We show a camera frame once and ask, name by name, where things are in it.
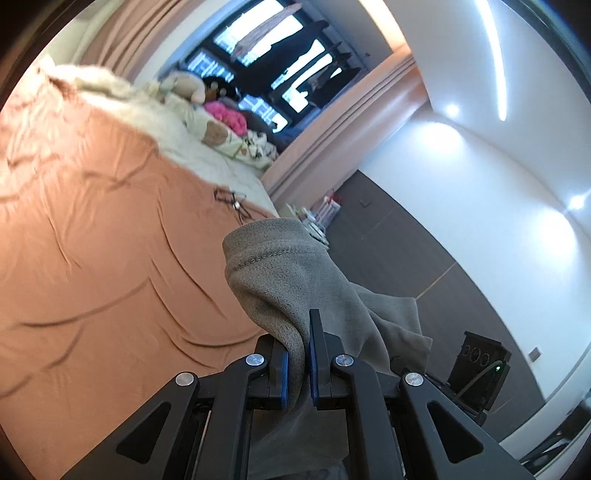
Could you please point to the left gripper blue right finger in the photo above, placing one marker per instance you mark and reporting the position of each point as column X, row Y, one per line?
column 316, row 355

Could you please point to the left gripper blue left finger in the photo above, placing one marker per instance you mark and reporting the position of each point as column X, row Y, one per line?
column 284, row 373

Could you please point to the grey t-shirt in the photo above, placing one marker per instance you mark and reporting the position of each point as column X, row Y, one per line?
column 279, row 274

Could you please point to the white bedside drawer cabinet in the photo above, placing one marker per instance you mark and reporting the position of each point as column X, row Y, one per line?
column 307, row 219

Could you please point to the striped bag on cabinet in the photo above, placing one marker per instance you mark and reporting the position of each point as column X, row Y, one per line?
column 326, row 209

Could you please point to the orange bed blanket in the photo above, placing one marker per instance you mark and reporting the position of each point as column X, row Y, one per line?
column 112, row 275

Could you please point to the bear print cream quilt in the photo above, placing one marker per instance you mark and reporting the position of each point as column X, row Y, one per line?
column 254, row 149

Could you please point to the pink fluffy item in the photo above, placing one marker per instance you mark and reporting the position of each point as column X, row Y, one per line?
column 228, row 116

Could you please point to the cream bed sheet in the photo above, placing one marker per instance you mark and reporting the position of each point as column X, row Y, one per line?
column 143, row 108

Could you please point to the right pink curtain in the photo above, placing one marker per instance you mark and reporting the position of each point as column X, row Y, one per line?
column 334, row 145

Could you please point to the pink curtain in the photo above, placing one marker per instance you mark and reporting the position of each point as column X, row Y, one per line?
column 334, row 145
column 144, row 39

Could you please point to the hanging black coat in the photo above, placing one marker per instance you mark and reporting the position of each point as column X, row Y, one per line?
column 256, row 79

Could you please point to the beige plush toy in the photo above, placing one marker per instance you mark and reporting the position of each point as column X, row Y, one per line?
column 185, row 85

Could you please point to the hanging patterned garment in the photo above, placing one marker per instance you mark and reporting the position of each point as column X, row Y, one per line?
column 249, row 41

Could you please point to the left pink curtain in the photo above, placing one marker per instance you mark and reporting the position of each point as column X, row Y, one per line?
column 144, row 39

